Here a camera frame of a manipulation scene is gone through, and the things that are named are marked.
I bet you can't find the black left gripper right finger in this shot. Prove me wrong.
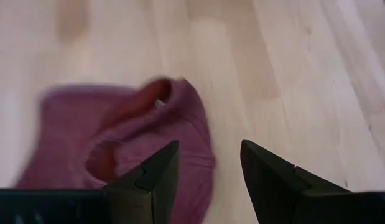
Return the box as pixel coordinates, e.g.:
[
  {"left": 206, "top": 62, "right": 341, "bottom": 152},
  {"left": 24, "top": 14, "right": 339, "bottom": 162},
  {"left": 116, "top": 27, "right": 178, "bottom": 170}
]
[{"left": 240, "top": 139, "right": 352, "bottom": 224}]

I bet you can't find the maroon baseball cap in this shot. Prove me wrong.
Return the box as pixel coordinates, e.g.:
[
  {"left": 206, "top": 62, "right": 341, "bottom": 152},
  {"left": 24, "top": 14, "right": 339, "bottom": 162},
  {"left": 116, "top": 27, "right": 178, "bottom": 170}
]
[{"left": 13, "top": 77, "right": 216, "bottom": 224}]

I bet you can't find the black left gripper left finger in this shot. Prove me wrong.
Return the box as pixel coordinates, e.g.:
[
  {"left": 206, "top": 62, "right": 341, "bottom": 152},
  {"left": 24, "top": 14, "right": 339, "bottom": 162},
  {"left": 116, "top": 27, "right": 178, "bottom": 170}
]
[{"left": 103, "top": 139, "right": 180, "bottom": 224}]

